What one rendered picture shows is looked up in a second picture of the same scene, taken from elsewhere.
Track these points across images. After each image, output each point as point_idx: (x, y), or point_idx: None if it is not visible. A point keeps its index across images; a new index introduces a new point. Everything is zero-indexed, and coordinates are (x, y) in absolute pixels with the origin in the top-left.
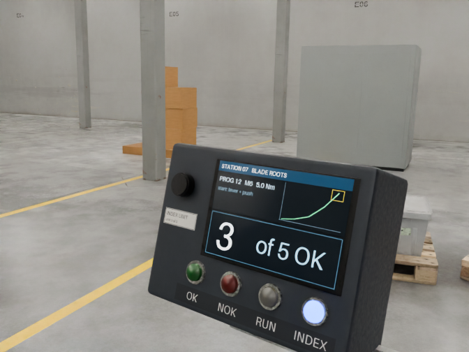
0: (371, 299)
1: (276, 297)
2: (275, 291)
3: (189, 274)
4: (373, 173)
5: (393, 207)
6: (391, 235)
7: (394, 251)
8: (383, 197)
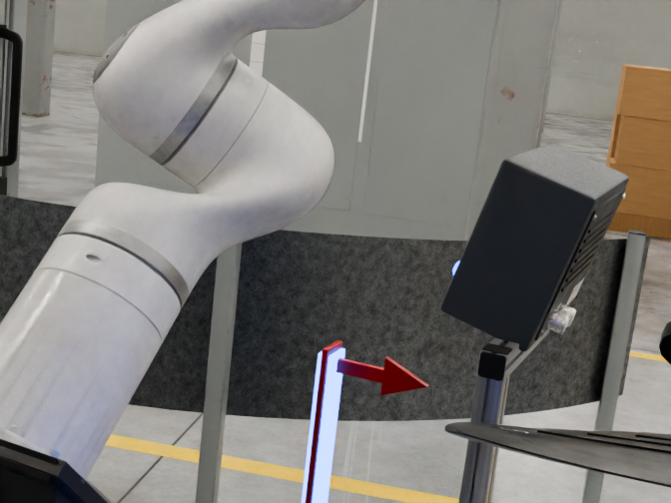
0: (494, 279)
1: None
2: None
3: None
4: (501, 163)
5: (546, 211)
6: (541, 238)
7: (554, 260)
8: (517, 190)
